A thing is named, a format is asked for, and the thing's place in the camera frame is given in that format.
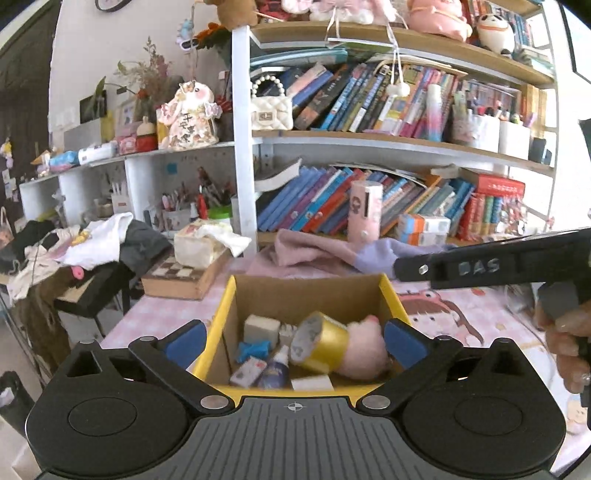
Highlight person right hand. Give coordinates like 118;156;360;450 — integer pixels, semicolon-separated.
535;301;590;394

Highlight blue plastic bag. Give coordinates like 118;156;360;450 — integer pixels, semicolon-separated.
235;340;271;364

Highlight white spray bottle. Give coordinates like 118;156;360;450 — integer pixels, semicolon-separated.
257;345;290;390

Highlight white tissue pack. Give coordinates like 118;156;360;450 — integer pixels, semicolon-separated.
173;219;252;270

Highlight orange blue white box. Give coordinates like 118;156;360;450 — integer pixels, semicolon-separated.
396;214;451;235

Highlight red dictionary books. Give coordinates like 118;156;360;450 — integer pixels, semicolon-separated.
457;168;526;242

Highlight yellow cardboard box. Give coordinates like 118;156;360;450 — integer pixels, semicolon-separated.
192;274;410;403

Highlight white sponge block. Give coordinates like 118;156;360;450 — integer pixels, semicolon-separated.
243;314;281;349

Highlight wooden chess box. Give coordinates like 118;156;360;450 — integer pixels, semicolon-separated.
141;250;231;301

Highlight white power adapter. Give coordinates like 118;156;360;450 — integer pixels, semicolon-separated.
290;375;334;392

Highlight purple pink cloth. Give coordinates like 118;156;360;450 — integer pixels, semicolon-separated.
246;230;455;279

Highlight small red white box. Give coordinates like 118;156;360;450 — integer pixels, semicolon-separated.
229;356;267;389

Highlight yellow tape roll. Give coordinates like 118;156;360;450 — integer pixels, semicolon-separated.
290;311;349;374

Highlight small white plug charger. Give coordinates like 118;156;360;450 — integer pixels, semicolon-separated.
279;323;297;346

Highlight white bookshelf frame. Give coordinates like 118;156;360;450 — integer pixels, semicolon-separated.
19;17;557;242

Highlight pink plush pig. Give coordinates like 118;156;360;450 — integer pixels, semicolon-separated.
335;315;390;381

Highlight pink cylindrical dispenser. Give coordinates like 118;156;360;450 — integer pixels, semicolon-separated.
348;180;384;244

